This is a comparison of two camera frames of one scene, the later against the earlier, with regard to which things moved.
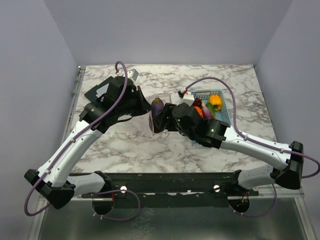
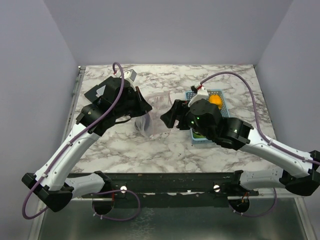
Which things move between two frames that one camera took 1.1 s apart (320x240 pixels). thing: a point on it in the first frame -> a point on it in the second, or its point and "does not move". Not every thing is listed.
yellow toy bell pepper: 216,100 does not move
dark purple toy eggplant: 156,118 -> 142,123
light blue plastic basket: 204,94 does not move
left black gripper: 144,104 does not move
